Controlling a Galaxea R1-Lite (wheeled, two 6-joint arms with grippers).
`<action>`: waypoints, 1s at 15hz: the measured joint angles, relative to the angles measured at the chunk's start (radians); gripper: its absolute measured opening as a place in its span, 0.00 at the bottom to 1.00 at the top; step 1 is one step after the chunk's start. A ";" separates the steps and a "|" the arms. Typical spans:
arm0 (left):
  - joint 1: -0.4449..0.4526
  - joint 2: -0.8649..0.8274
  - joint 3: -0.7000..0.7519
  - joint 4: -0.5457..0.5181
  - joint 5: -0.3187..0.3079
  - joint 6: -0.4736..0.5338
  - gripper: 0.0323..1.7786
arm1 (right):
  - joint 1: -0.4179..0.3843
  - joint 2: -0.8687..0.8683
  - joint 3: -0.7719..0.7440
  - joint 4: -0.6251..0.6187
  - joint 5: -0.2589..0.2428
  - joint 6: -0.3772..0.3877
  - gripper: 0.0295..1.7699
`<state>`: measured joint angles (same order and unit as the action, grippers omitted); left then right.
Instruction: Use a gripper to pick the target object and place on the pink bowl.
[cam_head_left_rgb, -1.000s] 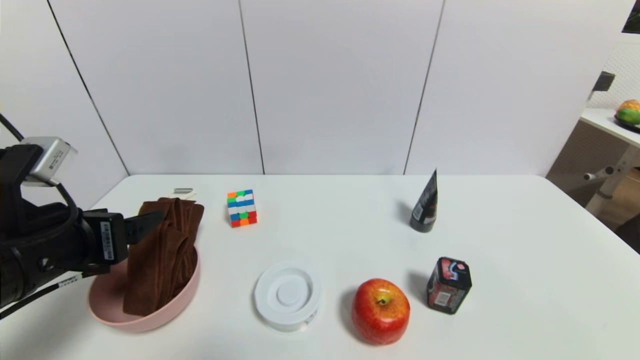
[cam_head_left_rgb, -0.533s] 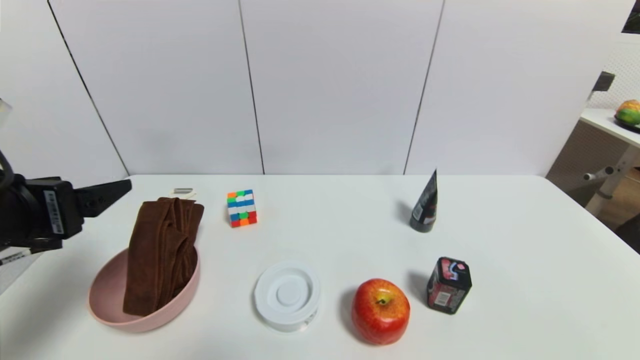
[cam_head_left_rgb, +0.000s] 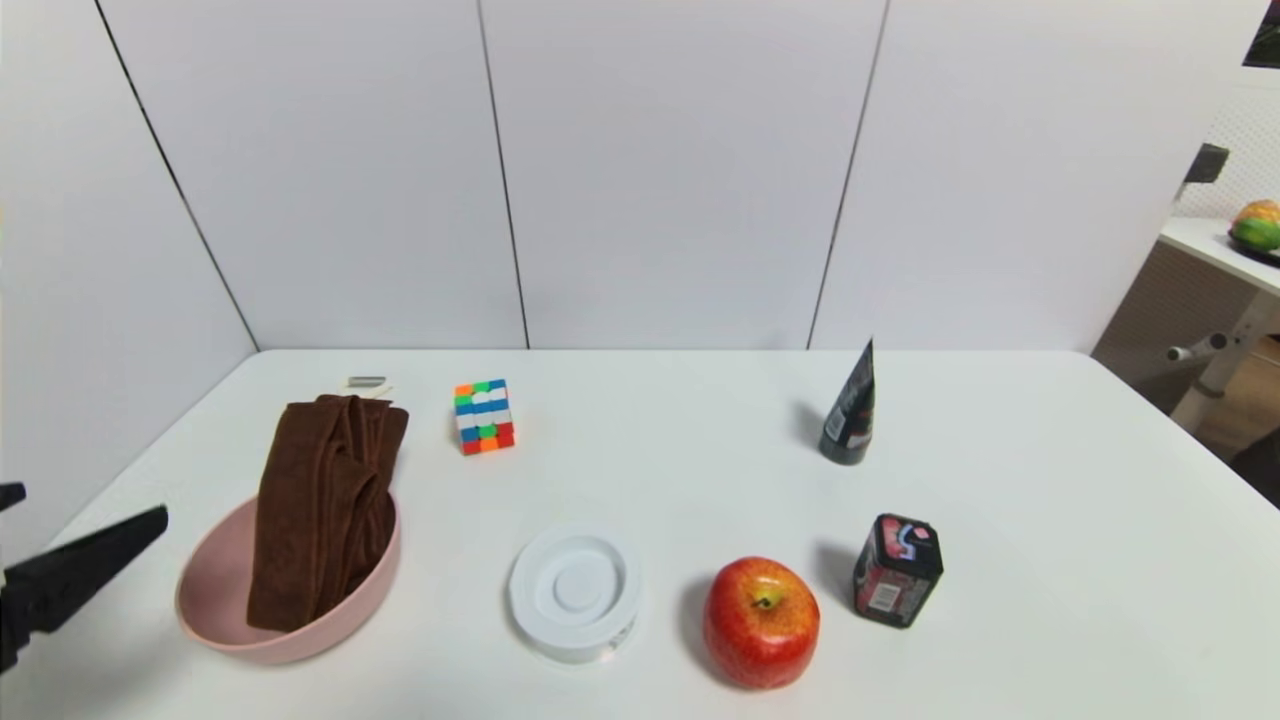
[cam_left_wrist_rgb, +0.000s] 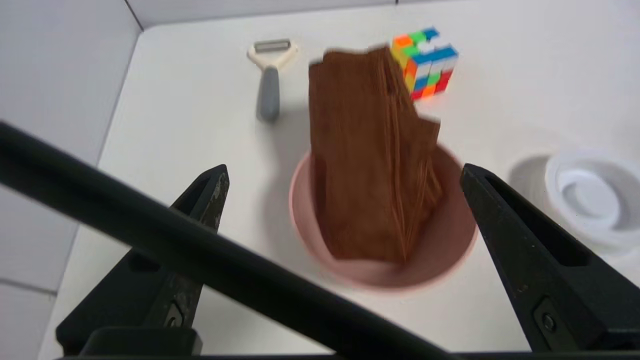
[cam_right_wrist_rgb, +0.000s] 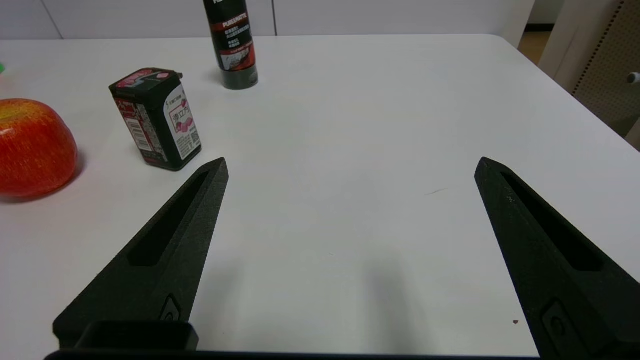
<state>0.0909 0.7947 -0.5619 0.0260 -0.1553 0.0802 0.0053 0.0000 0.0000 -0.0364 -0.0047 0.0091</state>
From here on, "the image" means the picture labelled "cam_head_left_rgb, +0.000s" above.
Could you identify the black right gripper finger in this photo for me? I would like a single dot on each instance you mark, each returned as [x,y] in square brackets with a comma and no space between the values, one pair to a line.
[70,575]

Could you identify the dark plate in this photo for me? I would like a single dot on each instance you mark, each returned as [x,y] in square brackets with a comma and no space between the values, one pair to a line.
[1245,248]

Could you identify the brown towel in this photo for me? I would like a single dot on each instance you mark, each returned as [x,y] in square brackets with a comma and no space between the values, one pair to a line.
[320,500]

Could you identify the black squeeze tube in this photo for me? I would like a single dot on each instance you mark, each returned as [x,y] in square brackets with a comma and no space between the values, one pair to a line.
[852,415]

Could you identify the white background table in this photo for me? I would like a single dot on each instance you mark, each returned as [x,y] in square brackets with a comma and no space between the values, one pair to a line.
[1200,240]

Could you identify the black hexagonal tin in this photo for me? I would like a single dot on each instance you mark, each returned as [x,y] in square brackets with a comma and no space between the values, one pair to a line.
[897,575]

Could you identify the orange and green fruit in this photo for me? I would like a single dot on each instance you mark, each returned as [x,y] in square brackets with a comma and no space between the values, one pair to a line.
[1258,225]

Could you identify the red apple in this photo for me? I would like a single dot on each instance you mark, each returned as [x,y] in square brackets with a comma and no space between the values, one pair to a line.
[760,625]

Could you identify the pink bowl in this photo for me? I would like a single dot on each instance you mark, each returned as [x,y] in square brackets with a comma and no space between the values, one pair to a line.
[215,600]

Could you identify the dark wall panel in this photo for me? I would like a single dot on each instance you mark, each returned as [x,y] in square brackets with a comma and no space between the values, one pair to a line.
[1264,38]

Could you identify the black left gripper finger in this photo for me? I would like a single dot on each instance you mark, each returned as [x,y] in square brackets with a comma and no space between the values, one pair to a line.
[10,496]

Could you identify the multicoloured puzzle cube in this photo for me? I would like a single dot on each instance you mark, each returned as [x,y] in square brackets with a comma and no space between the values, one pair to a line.
[484,418]

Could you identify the black box on stand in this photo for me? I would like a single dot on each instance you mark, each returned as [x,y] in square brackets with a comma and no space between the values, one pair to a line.
[1208,162]

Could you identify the white round plastic container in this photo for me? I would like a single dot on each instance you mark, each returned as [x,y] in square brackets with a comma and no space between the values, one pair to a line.
[575,590]

